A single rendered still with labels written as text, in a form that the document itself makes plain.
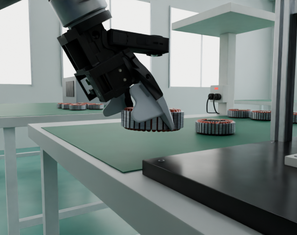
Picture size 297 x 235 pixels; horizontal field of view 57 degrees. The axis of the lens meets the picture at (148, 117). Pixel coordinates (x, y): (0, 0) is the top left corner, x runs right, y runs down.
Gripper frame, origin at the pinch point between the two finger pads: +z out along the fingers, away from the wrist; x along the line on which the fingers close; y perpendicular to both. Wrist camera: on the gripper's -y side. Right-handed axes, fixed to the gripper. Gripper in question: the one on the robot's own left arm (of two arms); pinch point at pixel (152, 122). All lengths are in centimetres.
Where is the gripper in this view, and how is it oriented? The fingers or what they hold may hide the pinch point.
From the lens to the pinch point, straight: 48.8
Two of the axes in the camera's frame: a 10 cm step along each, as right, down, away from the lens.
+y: -7.3, 5.4, -4.2
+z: 4.2, 8.4, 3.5
